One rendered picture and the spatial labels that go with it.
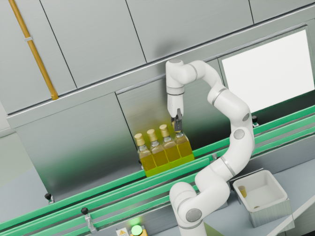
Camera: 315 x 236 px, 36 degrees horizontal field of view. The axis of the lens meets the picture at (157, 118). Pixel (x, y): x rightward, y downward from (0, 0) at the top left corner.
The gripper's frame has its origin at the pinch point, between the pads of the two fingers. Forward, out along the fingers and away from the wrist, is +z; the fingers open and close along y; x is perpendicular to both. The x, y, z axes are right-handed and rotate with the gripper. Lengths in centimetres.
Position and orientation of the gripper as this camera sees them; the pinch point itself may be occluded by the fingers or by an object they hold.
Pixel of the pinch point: (176, 123)
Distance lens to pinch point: 210.6
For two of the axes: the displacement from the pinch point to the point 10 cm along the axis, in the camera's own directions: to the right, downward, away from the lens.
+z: 0.4, 9.0, 4.4
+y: 2.1, 4.2, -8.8
